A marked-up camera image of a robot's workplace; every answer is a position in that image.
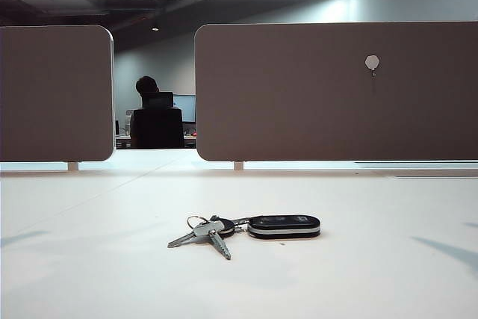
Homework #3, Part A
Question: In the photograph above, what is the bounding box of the bunch of keys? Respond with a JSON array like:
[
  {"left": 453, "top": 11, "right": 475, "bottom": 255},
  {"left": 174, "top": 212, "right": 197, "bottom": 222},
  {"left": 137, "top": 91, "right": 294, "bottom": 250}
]
[{"left": 167, "top": 214, "right": 322, "bottom": 261}]

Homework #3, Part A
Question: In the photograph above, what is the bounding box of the left grey desk divider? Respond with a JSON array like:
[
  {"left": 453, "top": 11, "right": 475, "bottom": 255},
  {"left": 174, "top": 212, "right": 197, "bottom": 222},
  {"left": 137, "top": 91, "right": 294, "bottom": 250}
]
[{"left": 0, "top": 24, "right": 115, "bottom": 163}]

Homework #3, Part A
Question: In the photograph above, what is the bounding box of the black office chair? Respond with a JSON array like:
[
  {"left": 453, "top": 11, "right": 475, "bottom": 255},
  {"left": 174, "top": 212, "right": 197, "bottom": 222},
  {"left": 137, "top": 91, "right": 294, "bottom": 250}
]
[{"left": 129, "top": 91, "right": 186, "bottom": 149}]

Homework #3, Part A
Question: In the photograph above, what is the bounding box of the computer monitor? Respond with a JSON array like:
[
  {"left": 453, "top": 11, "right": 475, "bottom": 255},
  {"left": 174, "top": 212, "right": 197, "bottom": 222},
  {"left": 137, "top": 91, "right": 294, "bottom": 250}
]
[{"left": 172, "top": 94, "right": 196, "bottom": 124}]

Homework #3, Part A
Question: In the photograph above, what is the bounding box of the small white wall hook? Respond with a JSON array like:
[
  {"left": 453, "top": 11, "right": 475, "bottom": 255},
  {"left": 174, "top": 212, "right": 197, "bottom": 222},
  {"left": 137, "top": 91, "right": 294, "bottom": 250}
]
[{"left": 364, "top": 55, "right": 381, "bottom": 77}]

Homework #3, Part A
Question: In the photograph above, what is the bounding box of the grey desk divider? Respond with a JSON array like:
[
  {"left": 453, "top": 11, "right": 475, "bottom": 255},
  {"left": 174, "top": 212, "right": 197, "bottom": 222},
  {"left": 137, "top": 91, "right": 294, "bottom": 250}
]
[
  {"left": 193, "top": 21, "right": 478, "bottom": 162},
  {"left": 0, "top": 24, "right": 115, "bottom": 163}
]

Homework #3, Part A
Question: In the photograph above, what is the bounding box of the seated person in background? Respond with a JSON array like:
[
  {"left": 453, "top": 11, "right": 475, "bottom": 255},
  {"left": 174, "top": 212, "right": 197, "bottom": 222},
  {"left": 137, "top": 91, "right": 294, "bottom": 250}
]
[{"left": 135, "top": 75, "right": 161, "bottom": 96}]

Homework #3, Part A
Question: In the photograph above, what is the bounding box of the right grey desk divider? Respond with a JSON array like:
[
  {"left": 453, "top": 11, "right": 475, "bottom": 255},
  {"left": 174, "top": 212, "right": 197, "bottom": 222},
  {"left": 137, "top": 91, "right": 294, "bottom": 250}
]
[{"left": 193, "top": 21, "right": 478, "bottom": 162}]

